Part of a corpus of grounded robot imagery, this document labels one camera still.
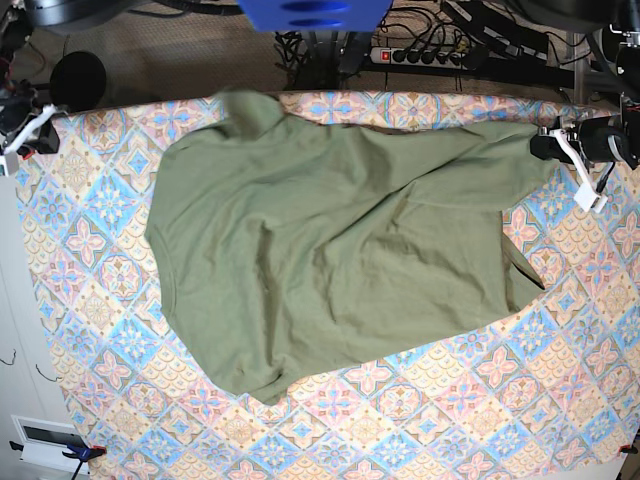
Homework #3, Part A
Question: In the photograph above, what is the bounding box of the green t-shirt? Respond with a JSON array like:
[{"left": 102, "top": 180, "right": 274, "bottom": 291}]
[{"left": 145, "top": 92, "right": 556, "bottom": 404}]

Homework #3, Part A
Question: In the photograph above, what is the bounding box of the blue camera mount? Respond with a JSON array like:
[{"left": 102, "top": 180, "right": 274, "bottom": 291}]
[{"left": 237, "top": 0, "right": 392, "bottom": 32}]

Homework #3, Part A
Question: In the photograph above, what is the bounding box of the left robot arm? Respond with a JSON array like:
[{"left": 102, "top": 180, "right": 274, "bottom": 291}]
[{"left": 530, "top": 8, "right": 639, "bottom": 213}]

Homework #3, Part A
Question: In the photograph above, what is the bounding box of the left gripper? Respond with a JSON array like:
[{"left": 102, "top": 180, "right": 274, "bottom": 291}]
[{"left": 529, "top": 113, "right": 639, "bottom": 213}]

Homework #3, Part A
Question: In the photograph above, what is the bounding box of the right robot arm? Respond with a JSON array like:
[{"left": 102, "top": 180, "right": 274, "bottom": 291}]
[{"left": 1, "top": 1, "right": 68, "bottom": 177}]

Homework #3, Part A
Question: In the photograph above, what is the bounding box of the blue clamp lower left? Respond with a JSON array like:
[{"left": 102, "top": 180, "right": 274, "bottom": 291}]
[{"left": 9, "top": 441, "right": 107, "bottom": 479}]

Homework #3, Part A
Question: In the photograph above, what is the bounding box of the patterned tablecloth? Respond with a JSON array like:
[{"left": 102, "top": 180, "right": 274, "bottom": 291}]
[{"left": 16, "top": 97, "right": 639, "bottom": 479}]

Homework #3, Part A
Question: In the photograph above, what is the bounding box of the white power strip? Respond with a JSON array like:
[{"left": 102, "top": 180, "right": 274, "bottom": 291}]
[{"left": 369, "top": 47, "right": 463, "bottom": 68}]

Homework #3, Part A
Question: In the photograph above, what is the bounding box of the red clamp lower right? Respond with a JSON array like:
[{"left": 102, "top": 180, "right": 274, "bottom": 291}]
[{"left": 619, "top": 444, "right": 639, "bottom": 455}]

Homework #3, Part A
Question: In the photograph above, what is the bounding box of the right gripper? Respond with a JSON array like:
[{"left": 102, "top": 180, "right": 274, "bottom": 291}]
[{"left": 1, "top": 95, "right": 67, "bottom": 176}]

